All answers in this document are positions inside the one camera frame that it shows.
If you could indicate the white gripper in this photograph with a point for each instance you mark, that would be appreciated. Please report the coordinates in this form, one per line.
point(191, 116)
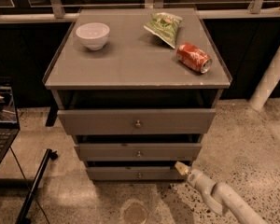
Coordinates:
point(193, 175)

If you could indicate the grey bottom drawer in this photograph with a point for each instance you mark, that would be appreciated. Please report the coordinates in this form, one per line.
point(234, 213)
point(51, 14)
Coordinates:
point(153, 173)

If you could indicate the grey drawer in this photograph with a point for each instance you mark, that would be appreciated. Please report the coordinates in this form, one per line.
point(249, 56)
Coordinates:
point(138, 151)
point(153, 173)
point(136, 121)

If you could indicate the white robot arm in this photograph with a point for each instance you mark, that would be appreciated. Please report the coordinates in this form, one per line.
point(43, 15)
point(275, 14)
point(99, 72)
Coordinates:
point(219, 196)

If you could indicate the grey middle drawer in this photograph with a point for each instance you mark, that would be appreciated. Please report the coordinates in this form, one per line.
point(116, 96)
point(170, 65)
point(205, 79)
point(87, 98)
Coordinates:
point(138, 151)

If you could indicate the grey drawer cabinet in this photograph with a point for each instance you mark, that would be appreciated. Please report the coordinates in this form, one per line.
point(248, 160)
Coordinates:
point(134, 70)

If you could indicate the grey top drawer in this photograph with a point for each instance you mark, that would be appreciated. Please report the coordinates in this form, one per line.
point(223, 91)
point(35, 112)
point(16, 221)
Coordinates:
point(136, 121)

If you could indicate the red soda can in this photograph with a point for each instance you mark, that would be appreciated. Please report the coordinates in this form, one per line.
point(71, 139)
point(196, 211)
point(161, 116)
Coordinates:
point(194, 58)

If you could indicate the white diagonal pillar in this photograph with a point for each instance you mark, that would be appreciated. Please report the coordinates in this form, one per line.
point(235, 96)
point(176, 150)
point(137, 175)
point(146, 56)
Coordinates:
point(267, 83)

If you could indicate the green chip bag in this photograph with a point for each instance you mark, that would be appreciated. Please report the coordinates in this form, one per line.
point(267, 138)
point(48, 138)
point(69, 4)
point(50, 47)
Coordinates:
point(165, 26)

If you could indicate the white ceramic bowl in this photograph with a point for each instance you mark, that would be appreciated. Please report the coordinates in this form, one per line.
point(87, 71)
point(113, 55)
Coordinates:
point(93, 35)

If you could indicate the black stand leg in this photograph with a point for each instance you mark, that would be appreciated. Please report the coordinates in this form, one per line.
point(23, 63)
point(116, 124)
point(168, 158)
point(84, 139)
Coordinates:
point(32, 189)

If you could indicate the black laptop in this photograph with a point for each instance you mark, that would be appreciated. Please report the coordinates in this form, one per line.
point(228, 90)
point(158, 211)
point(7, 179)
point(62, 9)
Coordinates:
point(9, 122)

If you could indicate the metal window railing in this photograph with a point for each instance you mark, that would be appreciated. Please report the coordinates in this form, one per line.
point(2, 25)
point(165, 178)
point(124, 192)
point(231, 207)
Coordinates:
point(146, 10)

